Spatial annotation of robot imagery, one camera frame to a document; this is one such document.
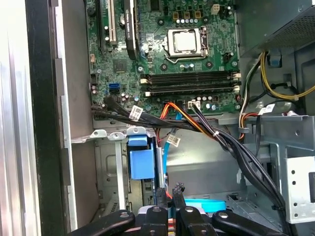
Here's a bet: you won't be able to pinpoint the yellow wires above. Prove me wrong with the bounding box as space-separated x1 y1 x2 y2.
259 50 315 101

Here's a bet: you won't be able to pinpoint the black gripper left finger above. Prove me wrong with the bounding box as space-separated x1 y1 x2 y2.
67 187 169 236

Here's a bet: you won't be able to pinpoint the grey disk bay cage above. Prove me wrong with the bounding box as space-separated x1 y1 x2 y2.
71 125 170 222

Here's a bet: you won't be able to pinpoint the hard disk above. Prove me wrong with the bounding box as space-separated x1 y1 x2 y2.
126 126 166 214

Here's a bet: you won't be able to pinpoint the light blue data wire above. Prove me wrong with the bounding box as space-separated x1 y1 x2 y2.
161 109 227 217

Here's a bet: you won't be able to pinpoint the black cable bundle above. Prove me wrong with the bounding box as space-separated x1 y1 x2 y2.
90 95 292 236

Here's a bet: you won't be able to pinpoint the black PC case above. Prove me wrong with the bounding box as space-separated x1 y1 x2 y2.
24 0 315 236

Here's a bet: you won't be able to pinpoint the red wire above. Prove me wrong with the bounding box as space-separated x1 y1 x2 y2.
238 112 260 141

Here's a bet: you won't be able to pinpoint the silver CPU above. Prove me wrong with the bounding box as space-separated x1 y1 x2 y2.
172 30 201 54

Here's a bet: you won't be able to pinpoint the black graphics card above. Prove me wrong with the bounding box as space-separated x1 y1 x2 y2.
122 0 141 61

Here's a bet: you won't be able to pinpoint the black expansion slot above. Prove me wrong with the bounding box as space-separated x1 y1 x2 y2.
97 0 105 51

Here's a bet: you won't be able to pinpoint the white expansion slot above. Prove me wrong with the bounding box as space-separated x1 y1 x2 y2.
109 0 117 49

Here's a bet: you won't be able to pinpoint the orange power wires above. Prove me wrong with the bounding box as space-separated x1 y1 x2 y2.
159 102 223 142

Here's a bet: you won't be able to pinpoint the CPU socket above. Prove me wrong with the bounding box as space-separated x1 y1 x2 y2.
164 26 209 66

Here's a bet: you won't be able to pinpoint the grey power supply unit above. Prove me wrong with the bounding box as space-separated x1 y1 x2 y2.
235 0 315 59

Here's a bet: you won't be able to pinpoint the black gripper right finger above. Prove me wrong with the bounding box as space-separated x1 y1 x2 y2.
171 182 290 236

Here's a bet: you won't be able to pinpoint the green motherboard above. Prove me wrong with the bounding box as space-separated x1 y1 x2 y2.
85 0 243 121

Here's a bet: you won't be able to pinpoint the black chipset chip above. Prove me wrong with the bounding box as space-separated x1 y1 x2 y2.
114 58 128 74

